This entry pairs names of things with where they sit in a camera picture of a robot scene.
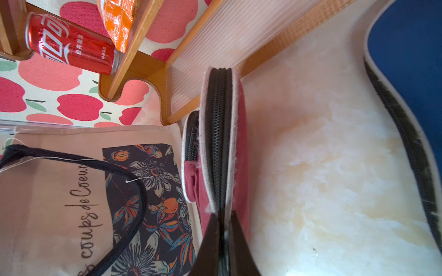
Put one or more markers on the wooden two-tier shelf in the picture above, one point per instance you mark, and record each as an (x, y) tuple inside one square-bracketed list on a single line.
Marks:
[(171, 43)]

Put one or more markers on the white canvas tote bag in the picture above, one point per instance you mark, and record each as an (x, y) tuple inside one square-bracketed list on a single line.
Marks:
[(61, 219)]

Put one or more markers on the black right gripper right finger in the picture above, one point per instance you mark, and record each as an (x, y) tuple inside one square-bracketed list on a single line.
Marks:
[(241, 262)]

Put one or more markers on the blue paddle case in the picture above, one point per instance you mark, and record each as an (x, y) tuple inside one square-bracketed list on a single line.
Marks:
[(403, 60)]

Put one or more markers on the aluminium frame post left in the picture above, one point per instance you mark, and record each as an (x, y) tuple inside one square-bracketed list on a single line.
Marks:
[(11, 126)]

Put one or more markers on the red cola can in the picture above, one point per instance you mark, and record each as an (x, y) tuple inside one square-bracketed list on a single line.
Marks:
[(60, 41)]

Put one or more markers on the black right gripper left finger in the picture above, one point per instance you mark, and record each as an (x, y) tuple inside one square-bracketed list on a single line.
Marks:
[(206, 263)]

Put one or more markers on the orange snack bag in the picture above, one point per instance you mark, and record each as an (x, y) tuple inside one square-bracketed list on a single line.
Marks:
[(118, 18)]

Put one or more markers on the maroon paddle case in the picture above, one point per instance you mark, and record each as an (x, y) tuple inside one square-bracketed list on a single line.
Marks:
[(215, 158)]

